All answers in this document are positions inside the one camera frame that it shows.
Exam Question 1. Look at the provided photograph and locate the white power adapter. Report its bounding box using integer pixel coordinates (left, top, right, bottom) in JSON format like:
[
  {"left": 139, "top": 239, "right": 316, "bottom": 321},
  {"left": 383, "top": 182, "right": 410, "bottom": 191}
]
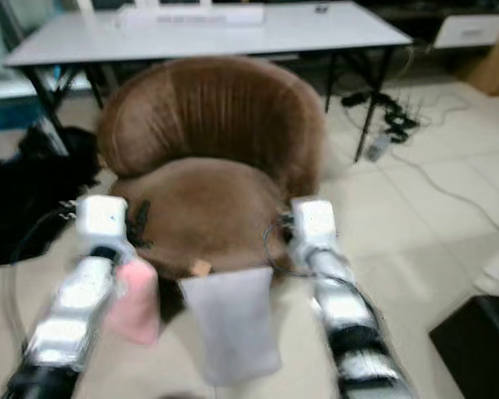
[{"left": 366, "top": 133, "right": 393, "bottom": 163}]

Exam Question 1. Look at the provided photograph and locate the grey floor cable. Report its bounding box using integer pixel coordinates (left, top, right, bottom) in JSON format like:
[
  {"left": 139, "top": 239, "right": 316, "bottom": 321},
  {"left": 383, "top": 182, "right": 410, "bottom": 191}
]
[{"left": 389, "top": 150, "right": 499, "bottom": 227}]

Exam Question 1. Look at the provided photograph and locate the black box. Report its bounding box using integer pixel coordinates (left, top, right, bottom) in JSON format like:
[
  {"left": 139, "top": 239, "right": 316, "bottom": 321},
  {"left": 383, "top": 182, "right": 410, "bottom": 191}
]
[{"left": 427, "top": 294, "right": 499, "bottom": 399}]

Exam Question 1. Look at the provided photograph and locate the long white box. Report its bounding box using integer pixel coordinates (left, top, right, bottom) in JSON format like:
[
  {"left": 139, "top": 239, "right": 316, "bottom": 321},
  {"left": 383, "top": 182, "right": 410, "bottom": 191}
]
[{"left": 116, "top": 4, "right": 266, "bottom": 31}]

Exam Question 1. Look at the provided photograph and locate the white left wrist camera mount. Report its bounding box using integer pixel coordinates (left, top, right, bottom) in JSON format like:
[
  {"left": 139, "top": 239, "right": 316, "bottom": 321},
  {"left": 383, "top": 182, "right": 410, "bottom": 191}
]
[{"left": 75, "top": 195, "right": 131, "bottom": 259}]

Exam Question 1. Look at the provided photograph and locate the white folding table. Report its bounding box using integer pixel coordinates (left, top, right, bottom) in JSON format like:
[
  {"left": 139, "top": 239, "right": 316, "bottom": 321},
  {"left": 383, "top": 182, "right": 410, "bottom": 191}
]
[{"left": 3, "top": 0, "right": 414, "bottom": 163}]

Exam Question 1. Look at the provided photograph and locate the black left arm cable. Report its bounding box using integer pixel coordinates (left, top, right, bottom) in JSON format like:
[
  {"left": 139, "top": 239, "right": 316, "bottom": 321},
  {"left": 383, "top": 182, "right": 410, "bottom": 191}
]
[{"left": 7, "top": 204, "right": 81, "bottom": 333}]

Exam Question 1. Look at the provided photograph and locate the brown velvet tub sofa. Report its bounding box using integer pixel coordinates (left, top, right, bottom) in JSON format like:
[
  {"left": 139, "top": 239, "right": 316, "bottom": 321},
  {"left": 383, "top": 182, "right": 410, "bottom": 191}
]
[{"left": 96, "top": 57, "right": 327, "bottom": 281}]

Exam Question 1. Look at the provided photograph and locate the brown cardboard box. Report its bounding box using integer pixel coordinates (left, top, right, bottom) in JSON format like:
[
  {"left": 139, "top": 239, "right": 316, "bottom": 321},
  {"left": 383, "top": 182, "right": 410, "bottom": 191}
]
[{"left": 456, "top": 37, "right": 499, "bottom": 97}]

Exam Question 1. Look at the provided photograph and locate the black power strip with plugs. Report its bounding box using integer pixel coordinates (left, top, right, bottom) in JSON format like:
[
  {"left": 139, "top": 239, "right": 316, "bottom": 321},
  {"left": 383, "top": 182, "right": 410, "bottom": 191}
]
[{"left": 340, "top": 87, "right": 422, "bottom": 144}]

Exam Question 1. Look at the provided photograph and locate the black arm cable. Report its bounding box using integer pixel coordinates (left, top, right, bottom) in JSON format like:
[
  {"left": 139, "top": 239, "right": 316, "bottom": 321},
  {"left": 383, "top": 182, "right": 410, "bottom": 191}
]
[
  {"left": 7, "top": 204, "right": 81, "bottom": 333},
  {"left": 262, "top": 216, "right": 309, "bottom": 278}
]

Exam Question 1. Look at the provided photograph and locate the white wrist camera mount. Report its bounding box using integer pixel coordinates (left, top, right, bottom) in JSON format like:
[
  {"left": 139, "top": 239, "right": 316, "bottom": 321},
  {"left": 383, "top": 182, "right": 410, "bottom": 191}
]
[
  {"left": 75, "top": 195, "right": 131, "bottom": 259},
  {"left": 289, "top": 197, "right": 338, "bottom": 252}
]

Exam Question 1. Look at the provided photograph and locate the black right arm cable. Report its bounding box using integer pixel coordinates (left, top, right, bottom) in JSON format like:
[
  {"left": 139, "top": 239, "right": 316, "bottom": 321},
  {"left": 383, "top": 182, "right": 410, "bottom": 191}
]
[{"left": 262, "top": 216, "right": 309, "bottom": 278}]

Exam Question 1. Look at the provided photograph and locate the black bag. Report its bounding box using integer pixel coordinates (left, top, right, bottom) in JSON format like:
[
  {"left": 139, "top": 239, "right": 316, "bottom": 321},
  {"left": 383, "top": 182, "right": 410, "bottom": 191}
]
[{"left": 0, "top": 125, "right": 101, "bottom": 268}]

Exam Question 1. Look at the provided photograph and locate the grey pillow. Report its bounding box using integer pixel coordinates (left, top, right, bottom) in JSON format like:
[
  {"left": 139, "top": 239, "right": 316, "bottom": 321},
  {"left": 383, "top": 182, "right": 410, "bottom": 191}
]
[{"left": 180, "top": 267, "right": 284, "bottom": 388}]

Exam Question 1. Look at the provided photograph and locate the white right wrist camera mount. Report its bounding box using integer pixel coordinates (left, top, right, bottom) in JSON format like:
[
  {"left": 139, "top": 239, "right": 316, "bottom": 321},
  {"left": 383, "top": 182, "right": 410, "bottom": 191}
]
[{"left": 289, "top": 197, "right": 338, "bottom": 252}]

